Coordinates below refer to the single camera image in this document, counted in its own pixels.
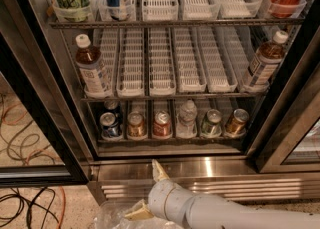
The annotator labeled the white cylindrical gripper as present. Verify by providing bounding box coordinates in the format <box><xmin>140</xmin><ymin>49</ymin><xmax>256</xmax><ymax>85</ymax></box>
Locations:
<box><xmin>124</xmin><ymin>159</ymin><xmax>195</xmax><ymax>222</ymax></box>

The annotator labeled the blue pepsi can front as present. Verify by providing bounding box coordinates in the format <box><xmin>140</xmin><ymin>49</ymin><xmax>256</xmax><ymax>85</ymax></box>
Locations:
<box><xmin>99</xmin><ymin>112</ymin><xmax>121</xmax><ymax>138</ymax></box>

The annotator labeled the blue pepsi can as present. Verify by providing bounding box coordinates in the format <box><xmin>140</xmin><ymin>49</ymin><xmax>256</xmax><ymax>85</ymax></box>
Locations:
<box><xmin>99</xmin><ymin>112</ymin><xmax>121</xmax><ymax>138</ymax></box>
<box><xmin>104</xmin><ymin>100</ymin><xmax>122</xmax><ymax>119</ymax></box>

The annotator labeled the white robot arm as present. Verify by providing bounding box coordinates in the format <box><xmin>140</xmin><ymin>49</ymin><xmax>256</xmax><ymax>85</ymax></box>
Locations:
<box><xmin>124</xmin><ymin>159</ymin><xmax>320</xmax><ymax>229</ymax></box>

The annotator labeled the brown gold soda can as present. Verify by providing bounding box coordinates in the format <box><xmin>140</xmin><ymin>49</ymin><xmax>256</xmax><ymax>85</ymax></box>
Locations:
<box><xmin>128</xmin><ymin>112</ymin><xmax>145</xmax><ymax>137</ymax></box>

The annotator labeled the red soda can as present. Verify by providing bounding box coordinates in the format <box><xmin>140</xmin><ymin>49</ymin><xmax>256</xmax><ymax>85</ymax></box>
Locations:
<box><xmin>153</xmin><ymin>111</ymin><xmax>171</xmax><ymax>138</ymax></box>

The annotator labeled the green soda can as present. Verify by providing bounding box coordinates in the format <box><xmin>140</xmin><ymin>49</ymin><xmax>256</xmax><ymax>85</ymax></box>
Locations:
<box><xmin>200</xmin><ymin>109</ymin><xmax>222</xmax><ymax>138</ymax></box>

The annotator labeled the blue pepsi can rear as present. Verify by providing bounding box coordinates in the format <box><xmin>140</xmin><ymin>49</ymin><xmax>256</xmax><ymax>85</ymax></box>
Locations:
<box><xmin>104</xmin><ymin>100</ymin><xmax>122</xmax><ymax>119</ymax></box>

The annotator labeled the orange gold soda can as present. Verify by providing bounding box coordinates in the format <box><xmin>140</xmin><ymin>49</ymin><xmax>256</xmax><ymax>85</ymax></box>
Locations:
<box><xmin>225</xmin><ymin>108</ymin><xmax>249</xmax><ymax>137</ymax></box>

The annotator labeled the left glass fridge door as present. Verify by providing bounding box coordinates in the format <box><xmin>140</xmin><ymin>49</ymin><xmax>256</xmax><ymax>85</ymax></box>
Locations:
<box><xmin>0</xmin><ymin>0</ymin><xmax>91</xmax><ymax>187</ymax></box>

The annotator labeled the glass fridge door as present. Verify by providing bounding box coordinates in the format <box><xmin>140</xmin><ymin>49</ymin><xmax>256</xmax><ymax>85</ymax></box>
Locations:
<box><xmin>244</xmin><ymin>0</ymin><xmax>320</xmax><ymax>173</ymax></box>
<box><xmin>0</xmin><ymin>0</ymin><xmax>91</xmax><ymax>187</ymax></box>

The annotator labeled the stainless steel fridge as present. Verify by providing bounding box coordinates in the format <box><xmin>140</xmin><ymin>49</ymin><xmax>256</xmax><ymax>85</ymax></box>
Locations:
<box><xmin>0</xmin><ymin>0</ymin><xmax>320</xmax><ymax>207</ymax></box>

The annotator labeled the right glass fridge door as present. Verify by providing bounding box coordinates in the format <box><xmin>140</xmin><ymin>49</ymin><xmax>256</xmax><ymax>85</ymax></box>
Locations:
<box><xmin>244</xmin><ymin>0</ymin><xmax>320</xmax><ymax>173</ymax></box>

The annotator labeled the clear plastic bin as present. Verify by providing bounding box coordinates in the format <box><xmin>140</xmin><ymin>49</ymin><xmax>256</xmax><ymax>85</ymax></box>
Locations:
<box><xmin>95</xmin><ymin>202</ymin><xmax>183</xmax><ymax>229</ymax></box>

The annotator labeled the clear water bottle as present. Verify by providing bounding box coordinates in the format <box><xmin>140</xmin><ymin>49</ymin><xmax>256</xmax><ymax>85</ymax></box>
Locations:
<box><xmin>176</xmin><ymin>100</ymin><xmax>198</xmax><ymax>139</ymax></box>

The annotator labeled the left tea bottle white cap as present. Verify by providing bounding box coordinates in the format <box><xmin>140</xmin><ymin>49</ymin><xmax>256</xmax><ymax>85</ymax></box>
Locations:
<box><xmin>75</xmin><ymin>34</ymin><xmax>111</xmax><ymax>98</ymax></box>

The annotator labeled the tea bottle white cap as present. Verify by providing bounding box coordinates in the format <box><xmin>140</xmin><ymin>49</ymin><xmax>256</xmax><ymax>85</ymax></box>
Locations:
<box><xmin>75</xmin><ymin>34</ymin><xmax>111</xmax><ymax>98</ymax></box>
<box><xmin>242</xmin><ymin>30</ymin><xmax>288</xmax><ymax>92</ymax></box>

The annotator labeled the right tea bottle white cap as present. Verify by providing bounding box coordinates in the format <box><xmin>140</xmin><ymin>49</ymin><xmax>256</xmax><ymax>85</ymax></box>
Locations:
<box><xmin>242</xmin><ymin>30</ymin><xmax>288</xmax><ymax>92</ymax></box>

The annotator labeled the black cable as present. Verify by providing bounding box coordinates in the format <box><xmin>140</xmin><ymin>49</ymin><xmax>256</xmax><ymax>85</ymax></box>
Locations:
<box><xmin>0</xmin><ymin>186</ymin><xmax>60</xmax><ymax>229</ymax></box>

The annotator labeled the middle wire shelf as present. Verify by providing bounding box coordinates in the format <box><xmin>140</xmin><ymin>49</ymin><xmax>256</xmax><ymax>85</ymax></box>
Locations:
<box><xmin>81</xmin><ymin>92</ymin><xmax>267</xmax><ymax>102</ymax></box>

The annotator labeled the wire shelf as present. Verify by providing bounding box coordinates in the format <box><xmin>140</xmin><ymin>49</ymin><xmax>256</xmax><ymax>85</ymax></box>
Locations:
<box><xmin>49</xmin><ymin>18</ymin><xmax>304</xmax><ymax>29</ymax></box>
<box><xmin>81</xmin><ymin>92</ymin><xmax>267</xmax><ymax>102</ymax></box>

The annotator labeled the top wire shelf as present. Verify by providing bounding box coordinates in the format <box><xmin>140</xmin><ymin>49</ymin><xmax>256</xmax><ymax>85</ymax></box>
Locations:
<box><xmin>49</xmin><ymin>18</ymin><xmax>304</xmax><ymax>29</ymax></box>

